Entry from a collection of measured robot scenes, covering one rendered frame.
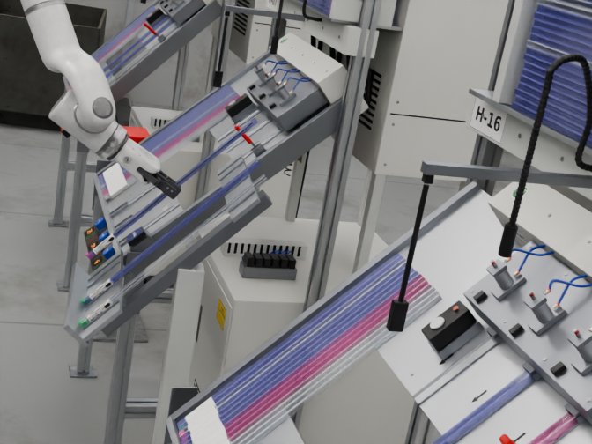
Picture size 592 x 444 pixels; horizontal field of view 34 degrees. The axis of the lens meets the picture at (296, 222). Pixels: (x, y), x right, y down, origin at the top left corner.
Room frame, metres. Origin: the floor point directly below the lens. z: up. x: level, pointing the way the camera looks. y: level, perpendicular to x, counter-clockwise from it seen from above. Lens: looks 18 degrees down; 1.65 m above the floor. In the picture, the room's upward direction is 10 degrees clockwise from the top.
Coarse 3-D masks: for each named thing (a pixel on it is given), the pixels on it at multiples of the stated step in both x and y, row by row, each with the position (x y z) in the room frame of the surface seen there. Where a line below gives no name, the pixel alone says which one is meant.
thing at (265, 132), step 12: (264, 60) 3.05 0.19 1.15; (276, 60) 2.99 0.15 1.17; (252, 72) 3.00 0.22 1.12; (240, 84) 2.97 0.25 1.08; (228, 120) 2.74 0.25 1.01; (240, 120) 2.69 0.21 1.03; (264, 120) 2.60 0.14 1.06; (216, 132) 2.71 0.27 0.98; (228, 132) 2.66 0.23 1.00; (252, 132) 2.57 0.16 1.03; (264, 132) 2.52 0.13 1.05; (276, 132) 2.48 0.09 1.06; (288, 132) 2.44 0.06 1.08; (240, 144) 2.53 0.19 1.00; (264, 144) 2.45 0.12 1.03; (252, 156) 2.42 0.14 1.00
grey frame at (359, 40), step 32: (288, 0) 2.88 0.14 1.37; (320, 32) 2.57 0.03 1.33; (352, 32) 2.38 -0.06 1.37; (352, 64) 2.39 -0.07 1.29; (352, 96) 2.39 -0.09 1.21; (352, 128) 2.39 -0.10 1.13; (320, 224) 2.41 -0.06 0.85; (320, 256) 2.38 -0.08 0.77; (320, 288) 2.39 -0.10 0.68; (128, 320) 2.23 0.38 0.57; (128, 352) 2.22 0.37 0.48; (128, 384) 2.23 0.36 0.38
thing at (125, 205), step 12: (132, 192) 2.63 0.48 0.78; (144, 192) 2.58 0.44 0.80; (156, 192) 2.54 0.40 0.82; (108, 204) 2.64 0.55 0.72; (120, 204) 2.60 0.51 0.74; (132, 204) 2.55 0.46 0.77; (144, 204) 2.50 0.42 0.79; (168, 204) 2.42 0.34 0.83; (180, 204) 2.38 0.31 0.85; (120, 216) 2.52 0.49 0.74; (132, 216) 2.47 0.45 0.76; (144, 216) 2.43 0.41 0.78; (156, 216) 2.40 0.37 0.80; (168, 216) 2.36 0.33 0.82; (132, 228) 2.40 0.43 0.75; (144, 228) 2.36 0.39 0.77; (156, 228) 2.33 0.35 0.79; (120, 240) 2.35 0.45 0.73
